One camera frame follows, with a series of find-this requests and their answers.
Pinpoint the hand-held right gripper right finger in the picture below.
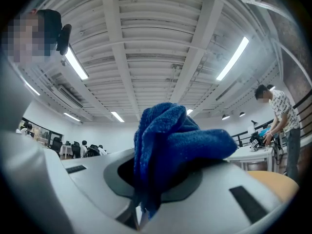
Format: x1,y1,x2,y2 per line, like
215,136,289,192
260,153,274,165
145,162,290,234

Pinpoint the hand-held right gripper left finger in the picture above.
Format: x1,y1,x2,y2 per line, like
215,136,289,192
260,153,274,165
60,147,138,232

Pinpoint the blue cloth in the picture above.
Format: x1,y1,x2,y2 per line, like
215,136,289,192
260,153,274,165
133,102,238,220

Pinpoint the black office chair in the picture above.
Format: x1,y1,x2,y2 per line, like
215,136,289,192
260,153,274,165
71,141,81,158
85,144,101,157
50,137,63,157

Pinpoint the white rectangular table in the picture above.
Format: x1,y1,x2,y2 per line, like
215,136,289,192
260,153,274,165
225,145,276,173

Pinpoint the round wooden table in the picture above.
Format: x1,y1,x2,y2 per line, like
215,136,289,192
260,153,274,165
247,171,300,203

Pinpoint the black metal railing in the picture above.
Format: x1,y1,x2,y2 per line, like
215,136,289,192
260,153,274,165
231,89,312,148

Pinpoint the black equipment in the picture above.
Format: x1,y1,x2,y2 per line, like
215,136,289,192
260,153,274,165
248,130,274,152

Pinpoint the ceiling air vent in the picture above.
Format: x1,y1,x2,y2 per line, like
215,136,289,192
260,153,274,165
57,85,84,109

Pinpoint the person's head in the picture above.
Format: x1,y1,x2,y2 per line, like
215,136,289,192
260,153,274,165
1,8,62,63

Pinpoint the black head-worn camera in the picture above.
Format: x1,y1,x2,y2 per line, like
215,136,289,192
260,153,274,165
56,24,73,56

